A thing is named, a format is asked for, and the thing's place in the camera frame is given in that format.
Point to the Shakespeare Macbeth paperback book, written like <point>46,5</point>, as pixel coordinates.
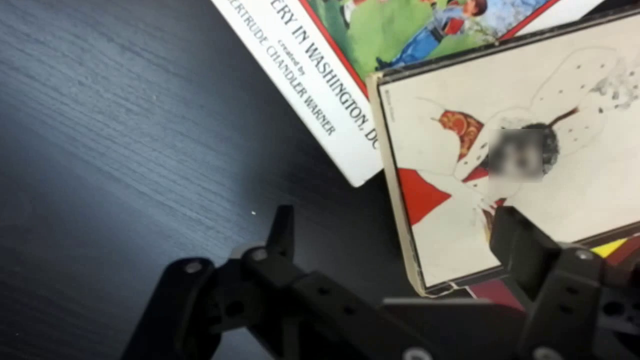
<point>566,181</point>

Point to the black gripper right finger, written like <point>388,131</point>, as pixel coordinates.
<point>566,307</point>

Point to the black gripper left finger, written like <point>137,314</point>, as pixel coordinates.
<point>292,313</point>

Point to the Boxcar Children paperback book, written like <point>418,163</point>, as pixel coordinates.
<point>333,86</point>

